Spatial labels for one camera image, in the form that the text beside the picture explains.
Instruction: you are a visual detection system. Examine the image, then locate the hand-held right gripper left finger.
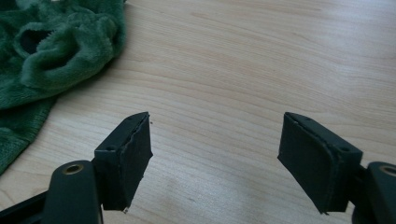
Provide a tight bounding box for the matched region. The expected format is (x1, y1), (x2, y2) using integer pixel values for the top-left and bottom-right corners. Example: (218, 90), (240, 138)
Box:
(93, 111), (154, 215)

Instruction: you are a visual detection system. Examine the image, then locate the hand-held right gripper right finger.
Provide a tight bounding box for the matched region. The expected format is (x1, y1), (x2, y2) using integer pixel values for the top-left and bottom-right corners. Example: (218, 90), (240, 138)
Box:
(276, 111), (364, 216)

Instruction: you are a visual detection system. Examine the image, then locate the green plush cloth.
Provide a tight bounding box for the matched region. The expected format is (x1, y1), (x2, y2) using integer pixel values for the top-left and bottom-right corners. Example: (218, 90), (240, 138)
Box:
(0, 0), (128, 175)

